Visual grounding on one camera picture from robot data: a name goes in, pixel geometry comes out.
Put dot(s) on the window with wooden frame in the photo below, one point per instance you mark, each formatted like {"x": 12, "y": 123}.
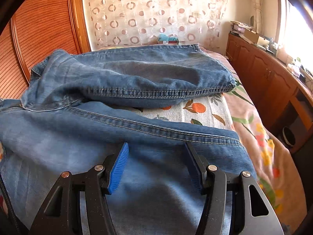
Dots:
{"x": 294, "y": 36}

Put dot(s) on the stack of books papers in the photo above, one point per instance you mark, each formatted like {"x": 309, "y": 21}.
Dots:
{"x": 239, "y": 27}

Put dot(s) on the box with teal cloth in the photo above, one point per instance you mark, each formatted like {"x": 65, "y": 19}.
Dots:
{"x": 164, "y": 39}

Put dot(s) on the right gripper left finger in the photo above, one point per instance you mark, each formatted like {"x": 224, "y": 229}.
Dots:
{"x": 60, "y": 211}

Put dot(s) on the beige window curtain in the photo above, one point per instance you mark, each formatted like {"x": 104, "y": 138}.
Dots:
{"x": 258, "y": 17}

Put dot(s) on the wooden slatted wardrobe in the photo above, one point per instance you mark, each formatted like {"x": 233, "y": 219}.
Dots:
{"x": 32, "y": 32}

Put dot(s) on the cardboard box on cabinet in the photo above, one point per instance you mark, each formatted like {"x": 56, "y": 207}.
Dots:
{"x": 256, "y": 38}

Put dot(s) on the blue denim jeans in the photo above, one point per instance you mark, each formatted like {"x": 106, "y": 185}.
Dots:
{"x": 79, "y": 107}

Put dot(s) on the floral pink blanket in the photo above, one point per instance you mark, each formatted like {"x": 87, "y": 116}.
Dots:
{"x": 276, "y": 172}

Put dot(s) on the long wooden sideboard cabinet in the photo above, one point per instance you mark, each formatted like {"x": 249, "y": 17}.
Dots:
{"x": 279, "y": 97}

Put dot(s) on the orange print bed sheet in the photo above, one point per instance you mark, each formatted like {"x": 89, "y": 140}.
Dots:
{"x": 205, "y": 111}

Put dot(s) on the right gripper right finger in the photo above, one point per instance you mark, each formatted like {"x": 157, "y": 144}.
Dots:
{"x": 251, "y": 213}

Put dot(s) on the circle pattern sheer curtain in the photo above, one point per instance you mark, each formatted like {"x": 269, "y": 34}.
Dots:
{"x": 121, "y": 23}

